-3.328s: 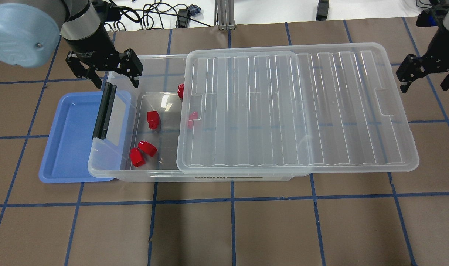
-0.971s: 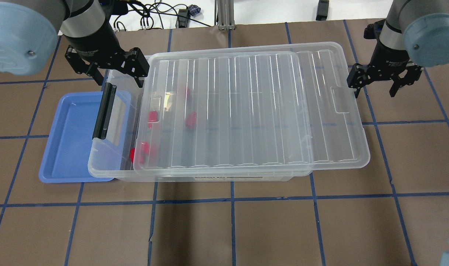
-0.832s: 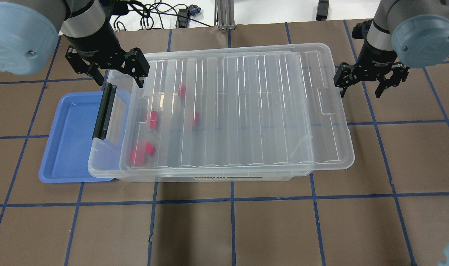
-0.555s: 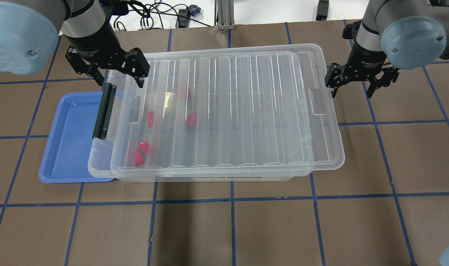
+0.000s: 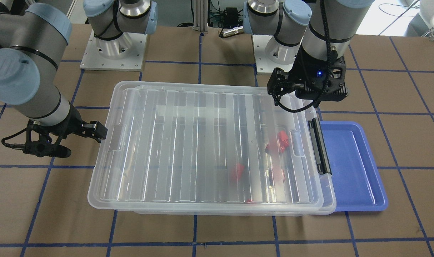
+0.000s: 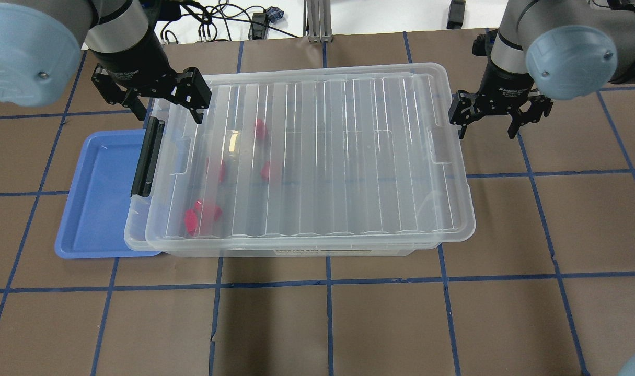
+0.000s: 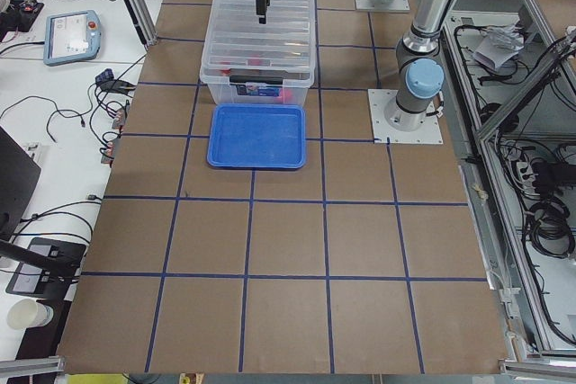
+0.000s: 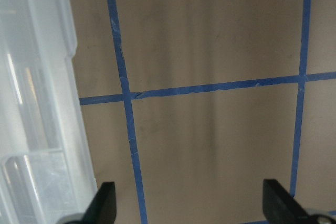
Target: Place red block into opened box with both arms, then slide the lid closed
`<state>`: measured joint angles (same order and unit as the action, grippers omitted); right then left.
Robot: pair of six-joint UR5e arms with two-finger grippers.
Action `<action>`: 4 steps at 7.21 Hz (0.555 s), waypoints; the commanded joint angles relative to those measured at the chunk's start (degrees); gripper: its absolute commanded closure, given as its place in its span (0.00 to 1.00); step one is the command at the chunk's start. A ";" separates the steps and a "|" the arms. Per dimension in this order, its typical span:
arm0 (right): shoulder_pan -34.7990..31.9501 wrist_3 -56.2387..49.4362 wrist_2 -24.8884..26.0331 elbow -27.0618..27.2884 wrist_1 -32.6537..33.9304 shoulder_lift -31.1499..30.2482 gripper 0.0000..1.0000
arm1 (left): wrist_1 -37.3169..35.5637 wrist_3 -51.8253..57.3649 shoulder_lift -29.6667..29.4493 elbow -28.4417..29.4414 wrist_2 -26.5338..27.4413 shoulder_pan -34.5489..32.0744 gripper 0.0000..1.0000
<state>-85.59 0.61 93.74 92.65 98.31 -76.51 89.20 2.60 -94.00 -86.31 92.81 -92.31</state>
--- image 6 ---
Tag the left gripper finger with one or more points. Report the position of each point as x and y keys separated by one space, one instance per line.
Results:
x=197 y=110
x=134 y=103

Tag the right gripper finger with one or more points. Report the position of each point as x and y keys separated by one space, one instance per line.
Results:
x=519 y=118
x=462 y=129

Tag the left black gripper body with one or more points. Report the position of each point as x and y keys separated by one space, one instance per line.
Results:
x=135 y=61

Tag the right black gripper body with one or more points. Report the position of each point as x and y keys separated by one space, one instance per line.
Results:
x=503 y=82

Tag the red block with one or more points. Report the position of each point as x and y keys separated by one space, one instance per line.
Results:
x=271 y=171
x=207 y=210
x=260 y=130
x=216 y=170
x=192 y=222

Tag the clear plastic box lid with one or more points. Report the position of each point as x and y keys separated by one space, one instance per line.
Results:
x=317 y=151

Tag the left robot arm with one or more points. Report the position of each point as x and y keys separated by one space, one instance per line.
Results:
x=41 y=41

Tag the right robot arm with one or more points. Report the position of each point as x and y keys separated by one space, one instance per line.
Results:
x=545 y=51

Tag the clear plastic storage box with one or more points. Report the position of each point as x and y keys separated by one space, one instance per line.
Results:
x=139 y=224

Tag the red block top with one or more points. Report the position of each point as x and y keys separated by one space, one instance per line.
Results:
x=260 y=130

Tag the black device on table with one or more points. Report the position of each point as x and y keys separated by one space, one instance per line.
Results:
x=456 y=14

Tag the blue plastic tray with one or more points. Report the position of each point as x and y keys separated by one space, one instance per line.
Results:
x=98 y=203

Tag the black box latch handle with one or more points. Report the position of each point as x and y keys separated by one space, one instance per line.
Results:
x=149 y=155

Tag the aluminium frame post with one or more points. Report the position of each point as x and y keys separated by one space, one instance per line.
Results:
x=318 y=25

